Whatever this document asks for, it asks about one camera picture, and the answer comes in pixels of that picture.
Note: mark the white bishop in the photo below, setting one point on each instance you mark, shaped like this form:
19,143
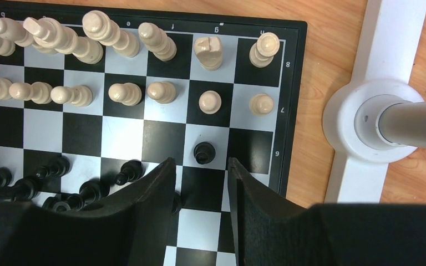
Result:
157,41

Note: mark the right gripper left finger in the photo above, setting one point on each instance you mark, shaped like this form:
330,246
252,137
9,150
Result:
128,227

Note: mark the white pawn f file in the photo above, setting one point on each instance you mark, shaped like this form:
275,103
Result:
163,92

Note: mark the black white chessboard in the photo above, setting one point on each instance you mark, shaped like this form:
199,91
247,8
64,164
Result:
99,138

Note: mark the white pawn h file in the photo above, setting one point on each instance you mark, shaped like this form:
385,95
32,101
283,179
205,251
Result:
261,104

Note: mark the white pawn g file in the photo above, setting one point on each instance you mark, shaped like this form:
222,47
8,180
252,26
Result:
210,102

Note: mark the white pawn d file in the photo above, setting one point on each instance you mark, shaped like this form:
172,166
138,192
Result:
79,96

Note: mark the white clothes rack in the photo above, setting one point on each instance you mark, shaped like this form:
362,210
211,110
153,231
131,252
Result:
377,118

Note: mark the white queen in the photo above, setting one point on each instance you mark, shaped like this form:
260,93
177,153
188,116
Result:
49,33

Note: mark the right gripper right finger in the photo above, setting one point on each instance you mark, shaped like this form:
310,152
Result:
270,230

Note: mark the white pawn e file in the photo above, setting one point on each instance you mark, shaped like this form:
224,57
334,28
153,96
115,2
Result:
128,94

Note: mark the white knight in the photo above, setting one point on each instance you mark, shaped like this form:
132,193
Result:
209,52

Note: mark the white rook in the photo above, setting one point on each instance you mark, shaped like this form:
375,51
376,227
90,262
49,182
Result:
263,51

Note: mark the white king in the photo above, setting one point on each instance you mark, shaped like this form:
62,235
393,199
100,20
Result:
98,26

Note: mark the black pawn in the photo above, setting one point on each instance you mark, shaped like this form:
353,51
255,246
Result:
204,152

